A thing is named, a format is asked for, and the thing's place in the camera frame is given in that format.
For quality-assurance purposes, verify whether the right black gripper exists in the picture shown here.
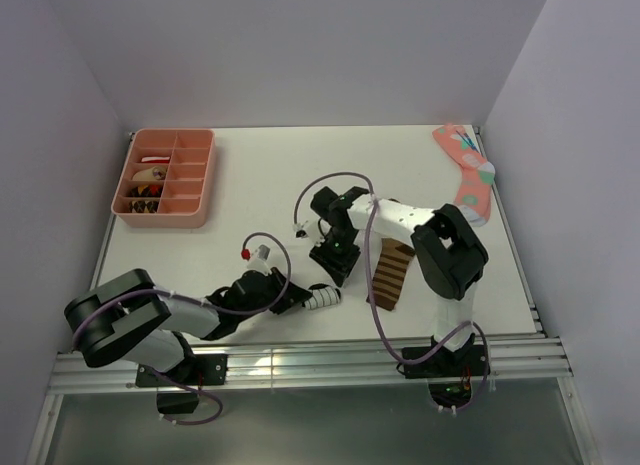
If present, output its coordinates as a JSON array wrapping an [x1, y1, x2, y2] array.
[[310, 228, 362, 287]]

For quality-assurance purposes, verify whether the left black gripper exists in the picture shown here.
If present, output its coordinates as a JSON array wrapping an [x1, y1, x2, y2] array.
[[237, 266, 311, 322]]

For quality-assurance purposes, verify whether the white black striped sock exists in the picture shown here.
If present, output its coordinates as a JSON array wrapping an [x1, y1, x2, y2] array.
[[302, 284, 342, 310]]

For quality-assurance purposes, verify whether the brown striped sock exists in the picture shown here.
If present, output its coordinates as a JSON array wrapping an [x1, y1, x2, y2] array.
[[372, 238, 415, 311]]

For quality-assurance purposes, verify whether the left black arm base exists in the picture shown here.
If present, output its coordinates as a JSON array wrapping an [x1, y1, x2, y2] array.
[[134, 353, 228, 422]]

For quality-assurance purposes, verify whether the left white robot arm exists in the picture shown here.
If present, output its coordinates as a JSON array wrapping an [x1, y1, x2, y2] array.
[[64, 267, 312, 384]]

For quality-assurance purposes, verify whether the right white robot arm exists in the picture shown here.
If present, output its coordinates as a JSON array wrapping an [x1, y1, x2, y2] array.
[[297, 187, 489, 375]]

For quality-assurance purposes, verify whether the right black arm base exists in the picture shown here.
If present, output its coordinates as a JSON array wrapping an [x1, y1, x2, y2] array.
[[396, 332, 491, 415]]

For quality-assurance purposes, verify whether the pink patterned sock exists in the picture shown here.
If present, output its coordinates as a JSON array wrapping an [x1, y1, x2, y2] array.
[[432, 124, 495, 227]]

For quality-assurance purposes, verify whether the pink divided organizer tray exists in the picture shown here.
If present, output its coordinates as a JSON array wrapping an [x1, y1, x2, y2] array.
[[111, 128, 216, 229]]

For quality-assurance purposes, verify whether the brown argyle rolled sock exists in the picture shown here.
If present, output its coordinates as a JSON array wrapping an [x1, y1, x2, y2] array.
[[128, 199, 159, 214]]

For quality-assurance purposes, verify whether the dark argyle rolled sock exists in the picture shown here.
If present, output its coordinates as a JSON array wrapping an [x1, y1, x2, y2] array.
[[129, 184, 163, 198]]

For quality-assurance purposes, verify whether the beige rolled sock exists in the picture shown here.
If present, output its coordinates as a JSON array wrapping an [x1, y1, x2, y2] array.
[[131, 166, 167, 182]]

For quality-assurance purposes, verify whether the red white rolled sock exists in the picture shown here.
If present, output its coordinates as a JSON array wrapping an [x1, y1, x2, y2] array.
[[139, 156, 171, 164]]

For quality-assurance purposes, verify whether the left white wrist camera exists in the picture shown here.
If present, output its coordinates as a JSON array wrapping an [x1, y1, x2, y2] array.
[[241, 244, 271, 262]]

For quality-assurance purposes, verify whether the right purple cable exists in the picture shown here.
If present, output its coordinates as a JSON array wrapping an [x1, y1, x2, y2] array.
[[292, 172, 490, 414]]

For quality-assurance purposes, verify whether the purple cable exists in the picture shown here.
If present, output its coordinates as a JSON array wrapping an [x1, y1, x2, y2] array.
[[292, 172, 490, 414], [71, 232, 292, 426]]

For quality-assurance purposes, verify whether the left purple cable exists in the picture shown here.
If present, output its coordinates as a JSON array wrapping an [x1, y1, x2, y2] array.
[[71, 232, 292, 426]]

